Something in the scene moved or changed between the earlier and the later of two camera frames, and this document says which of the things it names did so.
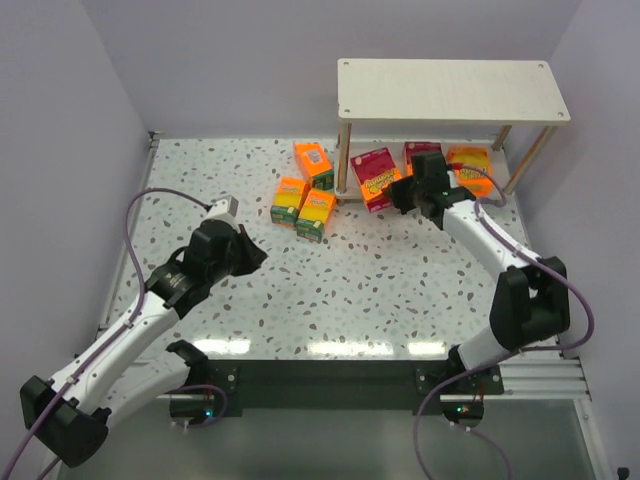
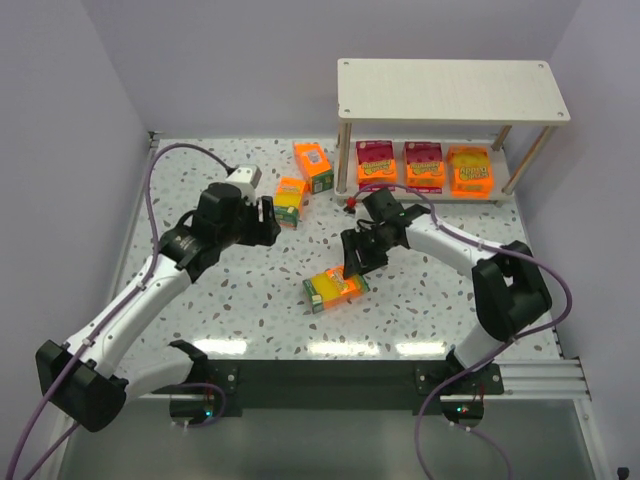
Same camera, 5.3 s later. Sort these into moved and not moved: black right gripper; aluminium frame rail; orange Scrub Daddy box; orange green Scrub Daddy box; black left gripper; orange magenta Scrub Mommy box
Moved: black right gripper; orange magenta Scrub Mommy box; black left gripper
Not moved: orange Scrub Daddy box; aluminium frame rail; orange green Scrub Daddy box
